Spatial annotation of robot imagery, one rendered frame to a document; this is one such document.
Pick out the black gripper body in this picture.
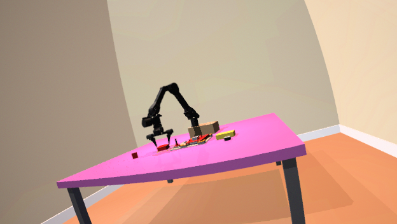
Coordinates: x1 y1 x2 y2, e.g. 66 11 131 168
146 124 173 139

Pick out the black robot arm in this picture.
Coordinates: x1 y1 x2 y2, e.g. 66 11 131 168
141 83 200 136

